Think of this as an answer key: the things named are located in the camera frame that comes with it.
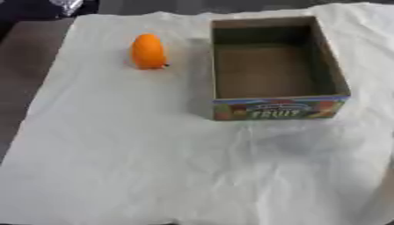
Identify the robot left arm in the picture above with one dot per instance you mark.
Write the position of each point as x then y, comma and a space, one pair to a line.
31, 7

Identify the open cardboard box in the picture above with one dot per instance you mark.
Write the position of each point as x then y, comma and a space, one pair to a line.
272, 70

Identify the orange oval toy fruit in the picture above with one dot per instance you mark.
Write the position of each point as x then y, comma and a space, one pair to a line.
148, 52

